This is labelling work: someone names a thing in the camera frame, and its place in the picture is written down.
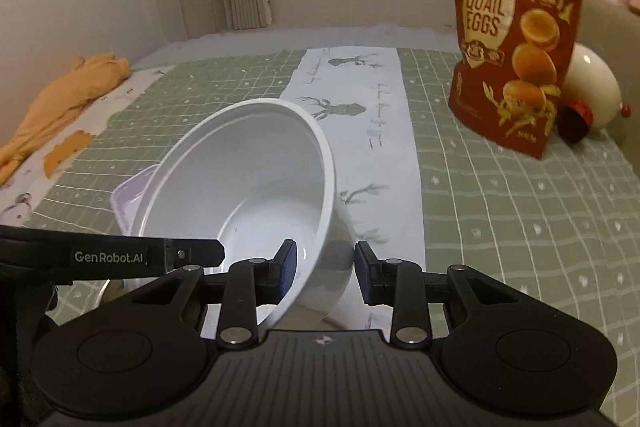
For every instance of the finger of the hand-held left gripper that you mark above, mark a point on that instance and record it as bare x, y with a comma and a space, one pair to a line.
200, 253

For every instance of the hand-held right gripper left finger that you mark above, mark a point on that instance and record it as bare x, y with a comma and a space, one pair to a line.
286, 267

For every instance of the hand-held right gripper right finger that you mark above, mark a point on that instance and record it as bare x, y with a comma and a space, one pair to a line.
361, 272

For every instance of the white plastic bowl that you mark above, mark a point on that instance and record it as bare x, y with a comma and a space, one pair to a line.
250, 187

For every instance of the red rectangular plastic tray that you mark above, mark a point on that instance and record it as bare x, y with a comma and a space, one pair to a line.
132, 194

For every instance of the green checkered blanket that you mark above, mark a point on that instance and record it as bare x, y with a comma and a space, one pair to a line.
500, 232

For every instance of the orange cloth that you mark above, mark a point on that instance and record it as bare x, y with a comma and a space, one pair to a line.
60, 102

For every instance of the white deer print runner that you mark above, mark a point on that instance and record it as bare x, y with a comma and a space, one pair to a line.
370, 107

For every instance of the red snack bag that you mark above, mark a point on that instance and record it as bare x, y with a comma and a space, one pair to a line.
510, 57

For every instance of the white egg-shaped toy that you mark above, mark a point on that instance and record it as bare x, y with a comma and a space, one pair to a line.
595, 82

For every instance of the beige headboard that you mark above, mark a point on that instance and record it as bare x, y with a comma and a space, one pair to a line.
617, 37

